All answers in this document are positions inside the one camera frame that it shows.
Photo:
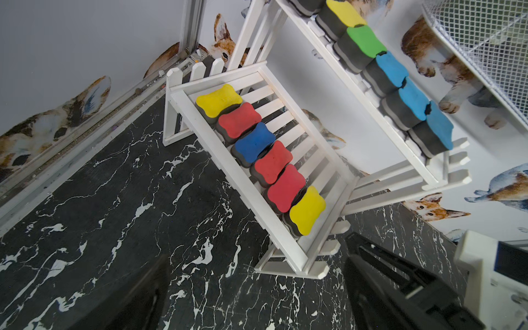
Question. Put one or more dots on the white wire wall basket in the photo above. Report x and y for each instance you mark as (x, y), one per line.
(490, 38)

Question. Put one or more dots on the yellow eraser lower right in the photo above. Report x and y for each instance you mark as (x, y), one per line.
(302, 216)

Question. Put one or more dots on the red eraser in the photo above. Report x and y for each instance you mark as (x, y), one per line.
(268, 168)
(233, 125)
(281, 195)

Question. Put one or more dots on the dark green eraser upper shelf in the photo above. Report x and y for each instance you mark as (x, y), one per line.
(307, 8)

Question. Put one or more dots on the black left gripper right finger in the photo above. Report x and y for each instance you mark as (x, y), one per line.
(388, 292)

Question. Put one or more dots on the yellow eraser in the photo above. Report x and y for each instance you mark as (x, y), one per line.
(222, 101)
(302, 216)

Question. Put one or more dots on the light blue eraser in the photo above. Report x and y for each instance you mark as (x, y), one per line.
(385, 74)
(434, 135)
(406, 106)

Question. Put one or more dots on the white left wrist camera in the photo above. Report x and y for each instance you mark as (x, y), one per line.
(496, 291)

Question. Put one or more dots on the white wooden two-tier shelf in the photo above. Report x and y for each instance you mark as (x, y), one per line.
(316, 160)

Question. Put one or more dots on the yellow eraser lower left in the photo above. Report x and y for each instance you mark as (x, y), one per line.
(222, 101)

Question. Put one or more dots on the yellow eraser upper shelf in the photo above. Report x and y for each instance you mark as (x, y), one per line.
(336, 17)

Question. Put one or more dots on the blue eraser lower shelf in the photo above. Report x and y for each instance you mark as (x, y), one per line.
(247, 149)

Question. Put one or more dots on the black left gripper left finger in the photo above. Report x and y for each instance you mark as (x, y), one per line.
(138, 304)

